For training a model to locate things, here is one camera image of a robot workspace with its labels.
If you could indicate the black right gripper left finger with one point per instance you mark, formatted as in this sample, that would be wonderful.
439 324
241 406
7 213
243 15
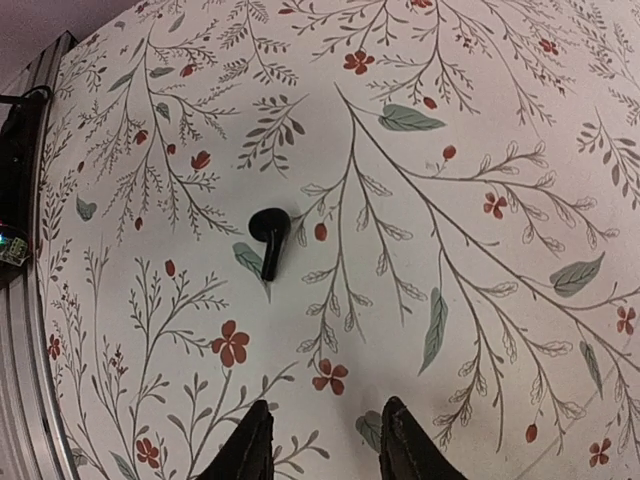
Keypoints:
247 454

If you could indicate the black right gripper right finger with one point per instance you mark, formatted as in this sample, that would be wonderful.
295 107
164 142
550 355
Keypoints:
406 451

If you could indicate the black earbud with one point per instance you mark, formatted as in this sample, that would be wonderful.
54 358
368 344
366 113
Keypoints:
270 226

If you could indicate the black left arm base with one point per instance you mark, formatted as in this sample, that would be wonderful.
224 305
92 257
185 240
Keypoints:
19 139

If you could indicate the floral patterned table mat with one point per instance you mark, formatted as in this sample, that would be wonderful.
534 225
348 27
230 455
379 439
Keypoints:
462 179

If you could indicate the aluminium front rail frame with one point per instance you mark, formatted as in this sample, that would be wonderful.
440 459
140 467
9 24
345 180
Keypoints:
33 443

